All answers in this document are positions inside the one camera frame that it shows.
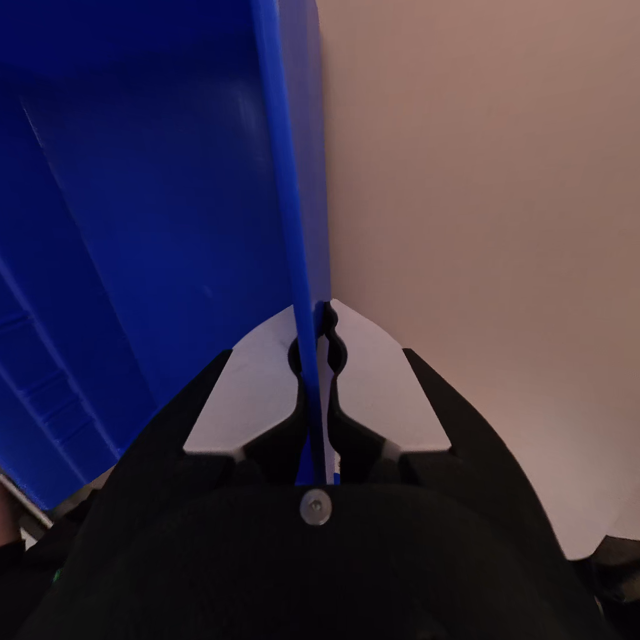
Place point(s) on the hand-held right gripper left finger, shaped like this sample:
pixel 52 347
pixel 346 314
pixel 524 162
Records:
pixel 245 400

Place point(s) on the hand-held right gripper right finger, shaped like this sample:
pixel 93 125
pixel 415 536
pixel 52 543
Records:
pixel 390 400

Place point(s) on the blue plastic bin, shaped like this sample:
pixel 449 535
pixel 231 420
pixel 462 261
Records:
pixel 150 200

